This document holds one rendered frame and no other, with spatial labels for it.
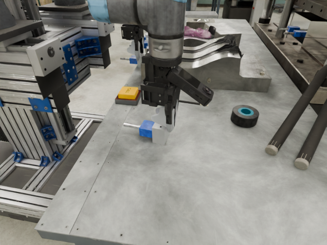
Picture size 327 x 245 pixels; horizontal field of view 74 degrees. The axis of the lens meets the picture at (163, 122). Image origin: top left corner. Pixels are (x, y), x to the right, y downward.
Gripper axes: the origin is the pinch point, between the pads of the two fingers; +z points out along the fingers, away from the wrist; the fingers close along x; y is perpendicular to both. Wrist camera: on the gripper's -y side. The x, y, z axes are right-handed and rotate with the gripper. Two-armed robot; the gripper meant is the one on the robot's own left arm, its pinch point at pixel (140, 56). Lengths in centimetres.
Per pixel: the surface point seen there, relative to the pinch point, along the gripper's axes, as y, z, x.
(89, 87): 105, 85, -112
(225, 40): -37.8, -9.7, 0.0
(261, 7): -119, 38, -422
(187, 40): -19.9, -4.0, -16.5
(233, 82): -42.7, 1.1, 17.0
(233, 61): -41.1, -7.0, 17.1
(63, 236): -9, 6, 82
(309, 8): -82, -16, -50
